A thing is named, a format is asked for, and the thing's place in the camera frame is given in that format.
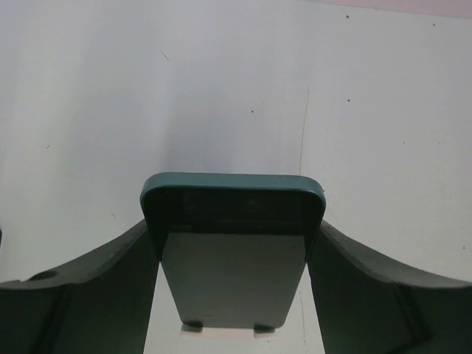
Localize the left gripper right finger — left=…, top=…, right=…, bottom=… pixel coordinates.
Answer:
left=308, top=221, right=471, bottom=353

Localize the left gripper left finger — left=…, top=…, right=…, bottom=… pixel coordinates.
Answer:
left=1, top=221, right=159, bottom=353

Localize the black phone stand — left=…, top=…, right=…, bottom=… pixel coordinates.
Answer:
left=139, top=172, right=326, bottom=332

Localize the white phone stand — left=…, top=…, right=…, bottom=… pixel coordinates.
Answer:
left=180, top=322, right=277, bottom=340

